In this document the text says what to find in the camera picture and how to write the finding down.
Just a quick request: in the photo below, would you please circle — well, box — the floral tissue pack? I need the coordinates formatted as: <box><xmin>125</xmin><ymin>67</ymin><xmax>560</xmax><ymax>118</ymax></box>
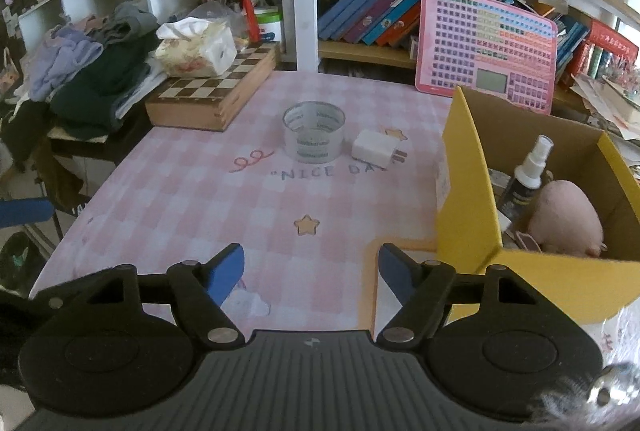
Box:
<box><xmin>154</xmin><ymin>17</ymin><xmax>238</xmax><ymax>78</ymax></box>

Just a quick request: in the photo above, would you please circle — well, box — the white green jar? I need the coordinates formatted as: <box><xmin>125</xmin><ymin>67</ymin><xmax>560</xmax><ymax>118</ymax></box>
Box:
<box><xmin>255</xmin><ymin>6</ymin><xmax>283</xmax><ymax>42</ymax></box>

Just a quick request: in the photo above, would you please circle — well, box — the pink toy keyboard tablet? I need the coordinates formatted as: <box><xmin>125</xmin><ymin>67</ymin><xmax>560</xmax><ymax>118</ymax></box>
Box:
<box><xmin>414</xmin><ymin>0</ymin><xmax>558</xmax><ymax>114</ymax></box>

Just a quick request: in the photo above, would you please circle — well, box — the white spray bottle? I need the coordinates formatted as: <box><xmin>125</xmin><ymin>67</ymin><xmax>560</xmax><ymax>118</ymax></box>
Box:
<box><xmin>497</xmin><ymin>134</ymin><xmax>553</xmax><ymax>232</ymax></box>

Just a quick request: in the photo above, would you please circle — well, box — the pink plush toy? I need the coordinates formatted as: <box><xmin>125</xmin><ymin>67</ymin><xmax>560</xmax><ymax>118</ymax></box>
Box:
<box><xmin>527</xmin><ymin>180</ymin><xmax>606</xmax><ymax>258</ymax></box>

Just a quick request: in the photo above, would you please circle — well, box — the wooden chess board box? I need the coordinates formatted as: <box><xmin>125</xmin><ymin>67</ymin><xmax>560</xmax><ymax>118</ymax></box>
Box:
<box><xmin>145</xmin><ymin>42</ymin><xmax>280</xmax><ymax>132</ymax></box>

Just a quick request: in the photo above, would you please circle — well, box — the yellow cardboard box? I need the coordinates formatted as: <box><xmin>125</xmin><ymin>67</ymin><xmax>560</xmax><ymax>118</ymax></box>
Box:
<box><xmin>436</xmin><ymin>88</ymin><xmax>639</xmax><ymax>324</ymax></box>

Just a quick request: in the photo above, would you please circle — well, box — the pile of dark clothes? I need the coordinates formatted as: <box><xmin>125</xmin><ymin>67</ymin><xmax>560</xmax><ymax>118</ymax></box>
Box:
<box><xmin>1</xmin><ymin>2</ymin><xmax>167</xmax><ymax>171</ymax></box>

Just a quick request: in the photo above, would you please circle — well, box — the clear tape roll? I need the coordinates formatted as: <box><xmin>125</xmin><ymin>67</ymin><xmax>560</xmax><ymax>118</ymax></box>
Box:
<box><xmin>282</xmin><ymin>101</ymin><xmax>346</xmax><ymax>165</ymax></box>

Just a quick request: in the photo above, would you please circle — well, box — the row of leaning books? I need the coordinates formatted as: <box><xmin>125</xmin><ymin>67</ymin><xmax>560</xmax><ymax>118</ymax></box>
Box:
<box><xmin>318</xmin><ymin>0</ymin><xmax>590</xmax><ymax>76</ymax></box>

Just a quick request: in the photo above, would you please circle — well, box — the pink checkered table mat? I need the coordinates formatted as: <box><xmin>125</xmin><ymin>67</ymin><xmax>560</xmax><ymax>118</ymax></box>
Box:
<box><xmin>29</xmin><ymin>69</ymin><xmax>640</xmax><ymax>367</ymax></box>

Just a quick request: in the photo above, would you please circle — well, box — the white charger block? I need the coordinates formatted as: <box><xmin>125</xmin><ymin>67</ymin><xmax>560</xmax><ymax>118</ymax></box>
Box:
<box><xmin>352</xmin><ymin>129</ymin><xmax>408</xmax><ymax>169</ymax></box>

